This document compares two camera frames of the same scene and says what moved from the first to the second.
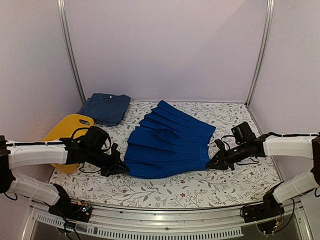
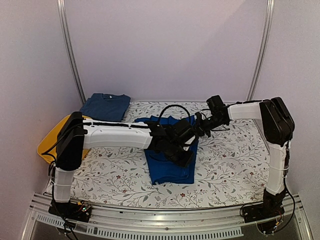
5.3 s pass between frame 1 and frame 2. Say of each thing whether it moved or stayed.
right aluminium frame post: stayed
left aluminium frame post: stayed
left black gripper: moved
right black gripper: moved
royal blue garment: moved
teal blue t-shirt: stayed
